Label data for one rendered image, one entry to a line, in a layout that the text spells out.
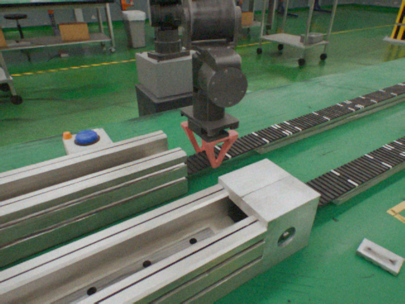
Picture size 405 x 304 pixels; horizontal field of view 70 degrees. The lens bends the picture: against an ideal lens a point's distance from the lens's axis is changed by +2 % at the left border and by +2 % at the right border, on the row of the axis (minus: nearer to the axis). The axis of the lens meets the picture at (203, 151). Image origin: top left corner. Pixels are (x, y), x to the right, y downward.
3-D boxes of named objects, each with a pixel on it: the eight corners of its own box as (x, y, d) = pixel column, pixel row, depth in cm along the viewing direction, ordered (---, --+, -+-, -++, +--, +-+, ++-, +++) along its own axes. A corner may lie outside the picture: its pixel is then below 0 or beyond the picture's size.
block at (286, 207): (250, 196, 50) (255, 151, 45) (307, 245, 41) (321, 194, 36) (207, 216, 46) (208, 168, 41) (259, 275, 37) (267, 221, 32)
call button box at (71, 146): (107, 151, 63) (102, 125, 60) (121, 173, 56) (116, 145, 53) (69, 162, 60) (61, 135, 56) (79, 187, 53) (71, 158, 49)
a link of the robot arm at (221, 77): (235, 4, 45) (180, 6, 43) (267, 11, 35) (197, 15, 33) (232, 80, 51) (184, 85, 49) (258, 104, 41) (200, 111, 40)
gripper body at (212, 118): (209, 139, 47) (209, 96, 43) (180, 118, 54) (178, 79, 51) (240, 130, 50) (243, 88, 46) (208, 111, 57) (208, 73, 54)
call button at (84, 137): (95, 135, 58) (93, 126, 57) (101, 144, 55) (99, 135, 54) (74, 140, 56) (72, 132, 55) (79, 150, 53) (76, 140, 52)
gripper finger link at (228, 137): (207, 178, 51) (207, 132, 46) (187, 160, 57) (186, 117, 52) (236, 167, 54) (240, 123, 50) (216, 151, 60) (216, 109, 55)
